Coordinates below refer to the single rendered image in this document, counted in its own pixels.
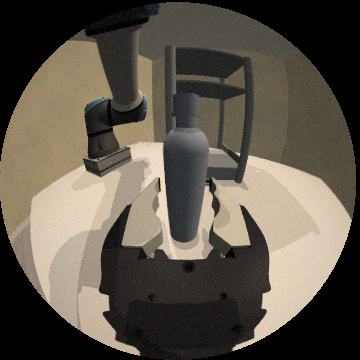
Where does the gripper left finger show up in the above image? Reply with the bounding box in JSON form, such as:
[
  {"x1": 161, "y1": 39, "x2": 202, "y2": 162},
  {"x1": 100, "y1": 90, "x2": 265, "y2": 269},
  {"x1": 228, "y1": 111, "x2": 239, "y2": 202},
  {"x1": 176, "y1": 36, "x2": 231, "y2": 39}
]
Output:
[{"x1": 99, "y1": 177, "x2": 163, "y2": 295}]

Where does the dark grey bottle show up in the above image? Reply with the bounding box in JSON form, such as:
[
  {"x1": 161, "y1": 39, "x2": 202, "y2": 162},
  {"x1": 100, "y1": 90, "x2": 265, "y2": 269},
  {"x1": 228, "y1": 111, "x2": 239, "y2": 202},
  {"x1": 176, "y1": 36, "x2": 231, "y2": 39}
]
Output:
[{"x1": 163, "y1": 93, "x2": 209, "y2": 243}]

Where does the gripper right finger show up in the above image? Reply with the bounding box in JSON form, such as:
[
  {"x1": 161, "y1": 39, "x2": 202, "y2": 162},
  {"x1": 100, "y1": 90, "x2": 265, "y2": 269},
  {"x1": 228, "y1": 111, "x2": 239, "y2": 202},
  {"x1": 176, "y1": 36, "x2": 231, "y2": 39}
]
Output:
[{"x1": 209, "y1": 177, "x2": 271, "y2": 293}]

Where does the grey shelving unit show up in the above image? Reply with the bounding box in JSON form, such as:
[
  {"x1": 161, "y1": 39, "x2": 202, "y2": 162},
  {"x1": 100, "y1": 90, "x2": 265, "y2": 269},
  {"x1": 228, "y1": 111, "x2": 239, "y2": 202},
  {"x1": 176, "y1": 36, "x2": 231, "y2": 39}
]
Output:
[{"x1": 165, "y1": 45, "x2": 255, "y2": 185}]

